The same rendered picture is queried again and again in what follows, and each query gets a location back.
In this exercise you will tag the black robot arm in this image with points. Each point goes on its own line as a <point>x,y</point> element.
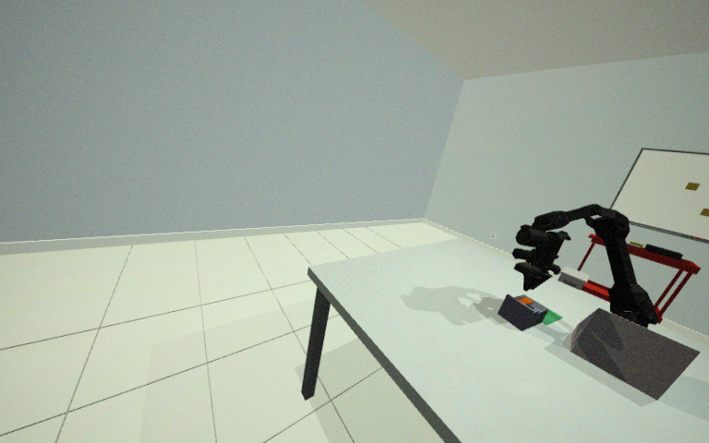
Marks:
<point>613,227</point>

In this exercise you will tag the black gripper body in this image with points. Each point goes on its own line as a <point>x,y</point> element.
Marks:
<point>542,261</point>

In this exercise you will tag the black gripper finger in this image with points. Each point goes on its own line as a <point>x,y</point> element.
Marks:
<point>545,278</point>
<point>529,283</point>

